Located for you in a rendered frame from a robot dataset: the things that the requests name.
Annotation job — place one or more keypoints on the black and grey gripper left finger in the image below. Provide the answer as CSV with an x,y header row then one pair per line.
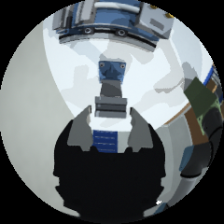
x,y
75,137

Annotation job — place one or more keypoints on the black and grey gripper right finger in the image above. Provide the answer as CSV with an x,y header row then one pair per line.
x,y
144,139

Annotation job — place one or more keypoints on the grey flat bar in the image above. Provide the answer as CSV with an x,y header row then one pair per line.
x,y
78,13
69,12

